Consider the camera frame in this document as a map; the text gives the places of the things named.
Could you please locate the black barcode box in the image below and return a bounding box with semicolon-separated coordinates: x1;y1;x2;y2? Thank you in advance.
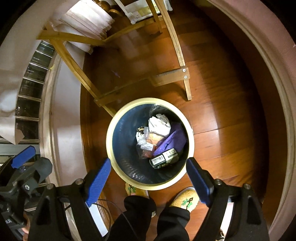
149;148;179;169

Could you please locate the purple plastic bag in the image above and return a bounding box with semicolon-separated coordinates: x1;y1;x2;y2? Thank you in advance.
153;123;187;157

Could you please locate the silver foil wrapper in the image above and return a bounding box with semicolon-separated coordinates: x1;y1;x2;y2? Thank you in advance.
135;126;155;151

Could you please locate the orange snack package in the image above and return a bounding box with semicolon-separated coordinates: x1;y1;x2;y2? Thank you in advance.
138;133;165;159

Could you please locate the blue trash bin yellow rim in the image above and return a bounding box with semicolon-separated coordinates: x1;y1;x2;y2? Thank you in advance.
106;98;195;191

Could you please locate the person's left hand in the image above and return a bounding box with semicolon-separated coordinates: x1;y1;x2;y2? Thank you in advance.
22;213;31;236

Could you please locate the metal window grille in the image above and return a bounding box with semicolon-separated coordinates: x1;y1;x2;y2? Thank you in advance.
16;40;55;144

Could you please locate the black trouser right leg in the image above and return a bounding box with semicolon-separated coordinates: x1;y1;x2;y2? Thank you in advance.
154;206;190;240

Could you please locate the black trouser leg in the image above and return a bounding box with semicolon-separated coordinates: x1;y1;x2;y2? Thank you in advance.
108;195;157;240
154;206;190;240

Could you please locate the black trouser left leg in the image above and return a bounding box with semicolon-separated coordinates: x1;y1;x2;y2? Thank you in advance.
108;195;157;240

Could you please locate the yellow slipper left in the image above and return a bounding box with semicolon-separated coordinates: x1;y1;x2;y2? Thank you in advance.
125;183;149;199

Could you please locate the cream curtain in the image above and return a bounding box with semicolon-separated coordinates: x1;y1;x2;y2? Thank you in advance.
49;0;114;40

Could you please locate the pink bed blanket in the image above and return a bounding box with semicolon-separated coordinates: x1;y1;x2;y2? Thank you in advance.
209;1;295;240

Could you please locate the folding table with cartoon top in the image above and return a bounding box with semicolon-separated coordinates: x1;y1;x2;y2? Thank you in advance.
0;0;193;144

